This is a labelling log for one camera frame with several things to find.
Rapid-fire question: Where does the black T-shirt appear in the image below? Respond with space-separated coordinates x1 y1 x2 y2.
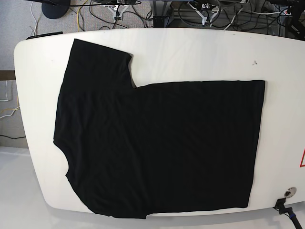
53 39 265 219

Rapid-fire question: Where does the dark round stand base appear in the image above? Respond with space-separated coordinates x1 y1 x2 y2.
41 0 71 19

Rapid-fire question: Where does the silver table grommet right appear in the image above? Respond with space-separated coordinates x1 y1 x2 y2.
285 187 297 198

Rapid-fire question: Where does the aluminium frame post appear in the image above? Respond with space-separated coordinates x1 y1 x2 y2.
150 0 172 28

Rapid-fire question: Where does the yellow floor cable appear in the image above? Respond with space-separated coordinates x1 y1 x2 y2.
76 5 83 32

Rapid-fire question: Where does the black clamp with cable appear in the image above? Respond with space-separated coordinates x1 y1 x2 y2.
274 198 303 229

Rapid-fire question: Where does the white floor cable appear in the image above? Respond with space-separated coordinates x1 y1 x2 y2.
30 1 39 36

